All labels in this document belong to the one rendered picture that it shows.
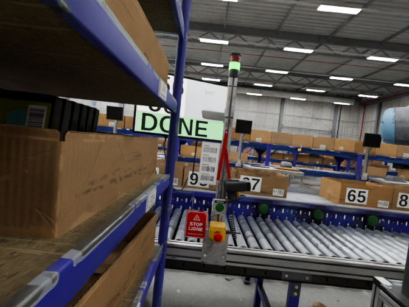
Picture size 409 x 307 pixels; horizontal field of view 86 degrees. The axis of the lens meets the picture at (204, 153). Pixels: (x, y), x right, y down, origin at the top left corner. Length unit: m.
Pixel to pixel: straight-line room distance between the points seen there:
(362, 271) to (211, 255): 0.73
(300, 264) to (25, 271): 1.17
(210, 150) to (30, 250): 0.87
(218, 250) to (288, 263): 0.34
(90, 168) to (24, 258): 0.10
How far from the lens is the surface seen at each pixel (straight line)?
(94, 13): 0.20
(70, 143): 0.24
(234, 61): 1.10
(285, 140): 6.53
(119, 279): 0.46
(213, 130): 1.14
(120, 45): 0.25
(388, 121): 1.13
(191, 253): 1.16
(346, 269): 1.37
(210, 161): 1.03
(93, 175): 0.29
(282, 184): 1.76
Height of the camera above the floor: 1.24
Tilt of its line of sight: 3 degrees down
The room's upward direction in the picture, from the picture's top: 6 degrees clockwise
